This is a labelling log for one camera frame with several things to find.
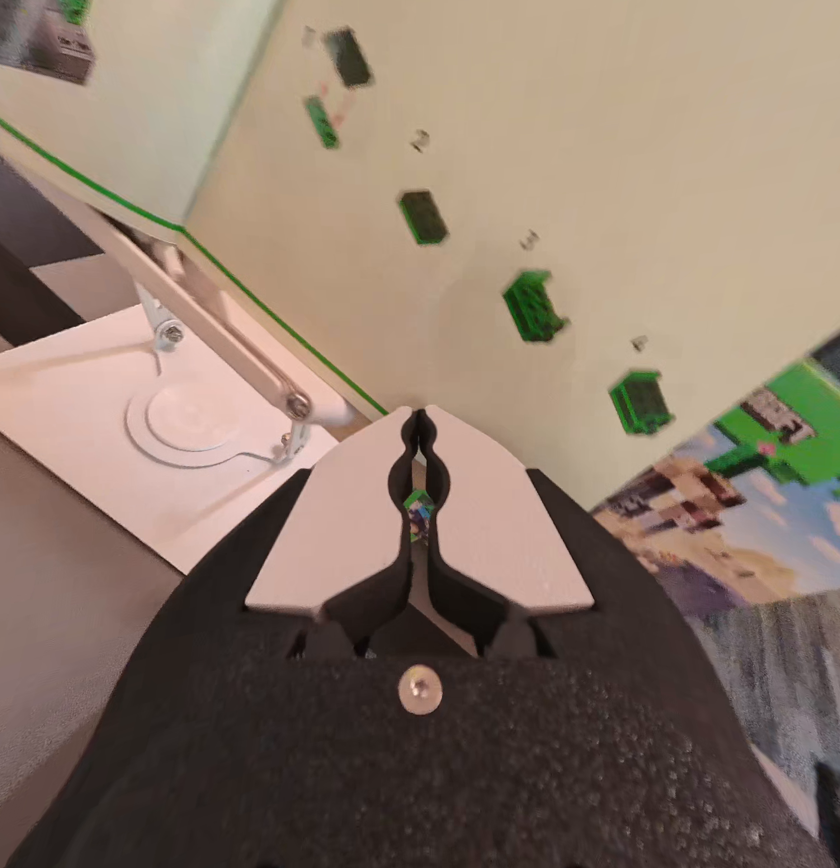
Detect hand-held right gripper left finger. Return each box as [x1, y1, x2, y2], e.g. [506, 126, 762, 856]
[245, 409, 419, 655]

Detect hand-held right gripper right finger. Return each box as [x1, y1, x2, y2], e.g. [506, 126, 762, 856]
[422, 406, 595, 655]

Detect brick building instruction booklet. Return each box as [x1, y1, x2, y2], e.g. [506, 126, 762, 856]
[0, 0, 840, 511]

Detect green toy brick set box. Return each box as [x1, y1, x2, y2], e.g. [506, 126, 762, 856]
[590, 359, 840, 838]

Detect wooden white book stand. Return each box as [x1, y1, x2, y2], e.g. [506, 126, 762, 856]
[0, 197, 373, 577]

